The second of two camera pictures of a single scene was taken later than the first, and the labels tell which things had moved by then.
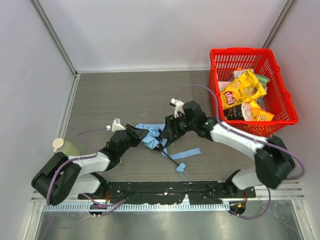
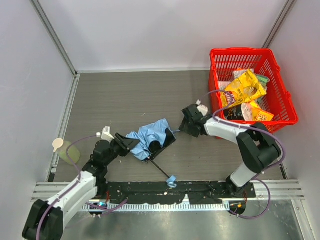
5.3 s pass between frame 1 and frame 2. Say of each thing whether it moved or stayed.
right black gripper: moved
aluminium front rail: stayed
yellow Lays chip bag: stayed
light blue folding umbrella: moved
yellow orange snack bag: stayed
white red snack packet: stayed
